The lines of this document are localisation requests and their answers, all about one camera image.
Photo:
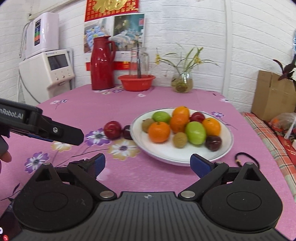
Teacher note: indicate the red thermos jug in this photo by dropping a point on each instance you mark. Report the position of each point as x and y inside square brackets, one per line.
[101, 63]

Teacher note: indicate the red plastic basket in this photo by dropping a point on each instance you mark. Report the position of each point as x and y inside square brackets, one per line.
[135, 84]

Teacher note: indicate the middle textured orange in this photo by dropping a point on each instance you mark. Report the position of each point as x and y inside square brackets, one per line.
[178, 123]

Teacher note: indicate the green apple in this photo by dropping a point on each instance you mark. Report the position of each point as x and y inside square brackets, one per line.
[195, 132]
[161, 116]

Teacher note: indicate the right orange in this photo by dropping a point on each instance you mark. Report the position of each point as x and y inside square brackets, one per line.
[212, 126]

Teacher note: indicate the plaid cloth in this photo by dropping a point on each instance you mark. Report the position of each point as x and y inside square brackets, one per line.
[273, 144]

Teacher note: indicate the brown kiwi on plate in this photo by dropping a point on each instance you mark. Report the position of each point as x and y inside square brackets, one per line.
[146, 124]

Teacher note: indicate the cardboard box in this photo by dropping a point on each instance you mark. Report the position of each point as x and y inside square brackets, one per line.
[272, 96]

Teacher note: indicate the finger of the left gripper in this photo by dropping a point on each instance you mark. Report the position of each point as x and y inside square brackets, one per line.
[42, 137]

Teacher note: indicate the red apple on plate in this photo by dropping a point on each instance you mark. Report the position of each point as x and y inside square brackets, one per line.
[197, 116]

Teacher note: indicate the front left orange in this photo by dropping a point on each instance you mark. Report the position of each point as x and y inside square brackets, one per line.
[159, 132]

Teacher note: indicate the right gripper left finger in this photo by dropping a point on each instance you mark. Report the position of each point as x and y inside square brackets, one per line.
[85, 173]

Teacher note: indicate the person left hand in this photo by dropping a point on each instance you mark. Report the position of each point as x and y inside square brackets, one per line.
[5, 156]

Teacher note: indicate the glass vase with plant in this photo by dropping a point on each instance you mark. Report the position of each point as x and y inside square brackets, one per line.
[182, 65]

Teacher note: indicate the white water dispenser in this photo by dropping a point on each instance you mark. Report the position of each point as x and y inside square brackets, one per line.
[46, 75]

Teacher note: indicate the white round plate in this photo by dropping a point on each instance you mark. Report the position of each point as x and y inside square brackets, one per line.
[166, 152]

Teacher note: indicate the front green apple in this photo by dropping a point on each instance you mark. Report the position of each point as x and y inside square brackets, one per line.
[195, 132]

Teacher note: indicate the clear glass pitcher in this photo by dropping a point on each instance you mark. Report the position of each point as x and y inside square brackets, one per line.
[139, 63]

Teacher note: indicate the rear orange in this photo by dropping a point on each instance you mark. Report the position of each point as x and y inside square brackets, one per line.
[182, 110]

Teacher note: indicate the dark purple plum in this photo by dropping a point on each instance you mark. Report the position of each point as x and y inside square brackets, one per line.
[126, 132]

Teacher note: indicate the wall calendar poster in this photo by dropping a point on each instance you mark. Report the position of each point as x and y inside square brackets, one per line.
[121, 21]

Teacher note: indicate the clear plastic bag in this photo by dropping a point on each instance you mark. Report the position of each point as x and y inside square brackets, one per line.
[284, 124]

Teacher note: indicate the white water purifier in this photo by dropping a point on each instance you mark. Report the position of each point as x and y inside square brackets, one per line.
[42, 34]

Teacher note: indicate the small yellow-brown pear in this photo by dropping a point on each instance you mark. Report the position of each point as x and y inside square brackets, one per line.
[180, 140]

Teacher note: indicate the red apple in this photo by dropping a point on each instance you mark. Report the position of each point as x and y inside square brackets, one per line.
[197, 116]
[112, 130]

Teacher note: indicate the rear green apple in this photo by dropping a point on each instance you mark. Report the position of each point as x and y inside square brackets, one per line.
[161, 116]

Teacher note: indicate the dark purple leaf plant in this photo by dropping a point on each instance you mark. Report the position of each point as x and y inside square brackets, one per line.
[287, 71]

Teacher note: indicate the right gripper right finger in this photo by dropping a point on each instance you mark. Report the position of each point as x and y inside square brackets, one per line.
[210, 174]

